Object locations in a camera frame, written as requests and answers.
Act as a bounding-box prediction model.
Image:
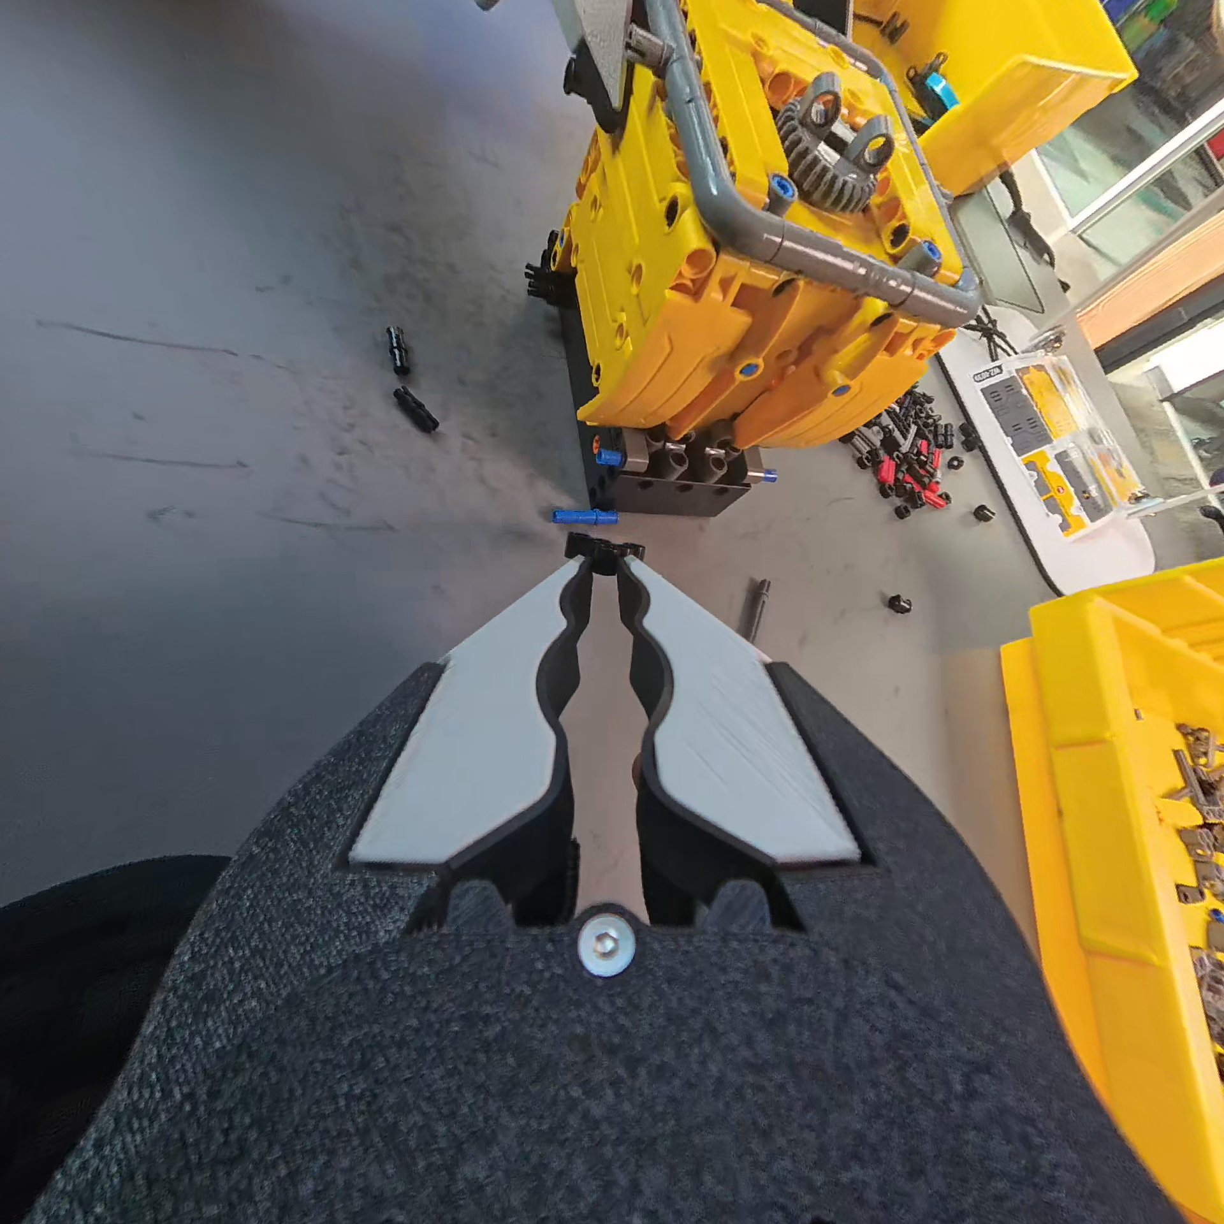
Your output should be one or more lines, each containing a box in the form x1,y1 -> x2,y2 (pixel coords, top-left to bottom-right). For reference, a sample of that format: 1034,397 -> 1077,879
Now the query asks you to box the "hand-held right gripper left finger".
347,557 -> 596,927

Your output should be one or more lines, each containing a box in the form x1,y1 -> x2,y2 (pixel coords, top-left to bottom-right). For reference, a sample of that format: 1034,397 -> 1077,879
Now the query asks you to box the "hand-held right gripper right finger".
615,557 -> 864,927

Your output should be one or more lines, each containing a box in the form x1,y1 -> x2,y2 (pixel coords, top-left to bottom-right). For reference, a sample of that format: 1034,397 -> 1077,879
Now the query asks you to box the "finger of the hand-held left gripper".
550,0 -> 637,107

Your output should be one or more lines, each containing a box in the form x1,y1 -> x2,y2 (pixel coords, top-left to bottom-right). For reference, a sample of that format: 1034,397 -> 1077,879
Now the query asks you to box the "black lego hub connector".
563,532 -> 649,577

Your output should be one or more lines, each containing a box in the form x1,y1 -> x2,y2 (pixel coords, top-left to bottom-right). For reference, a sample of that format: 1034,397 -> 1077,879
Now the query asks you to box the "yellow lego robot model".
524,0 -> 988,525

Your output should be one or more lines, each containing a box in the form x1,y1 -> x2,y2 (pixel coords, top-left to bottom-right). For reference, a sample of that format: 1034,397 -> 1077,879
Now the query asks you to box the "yellow storage bin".
997,557 -> 1224,1224
850,0 -> 1141,200

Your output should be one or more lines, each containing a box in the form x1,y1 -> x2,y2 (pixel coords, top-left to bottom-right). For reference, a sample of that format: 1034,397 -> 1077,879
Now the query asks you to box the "blue black lego piece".
902,51 -> 964,113

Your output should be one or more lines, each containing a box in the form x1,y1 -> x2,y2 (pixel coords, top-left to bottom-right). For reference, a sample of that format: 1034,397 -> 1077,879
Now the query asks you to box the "lego instruction booklet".
972,350 -> 1152,540

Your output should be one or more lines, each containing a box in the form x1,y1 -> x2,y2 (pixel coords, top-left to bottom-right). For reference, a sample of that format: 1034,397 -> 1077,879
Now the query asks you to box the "pile of black red pins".
838,385 -> 959,525

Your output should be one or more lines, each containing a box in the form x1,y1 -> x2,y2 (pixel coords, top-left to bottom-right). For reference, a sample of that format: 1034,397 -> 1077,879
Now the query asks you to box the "grey flat device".
949,171 -> 1074,320

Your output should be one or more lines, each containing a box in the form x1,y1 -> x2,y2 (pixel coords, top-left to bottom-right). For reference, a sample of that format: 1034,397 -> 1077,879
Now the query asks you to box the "heap of grey blue parts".
1160,720 -> 1224,1031

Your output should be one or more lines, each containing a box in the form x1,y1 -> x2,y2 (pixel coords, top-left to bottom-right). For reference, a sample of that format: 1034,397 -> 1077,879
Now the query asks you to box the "black cable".
959,314 -> 1022,362

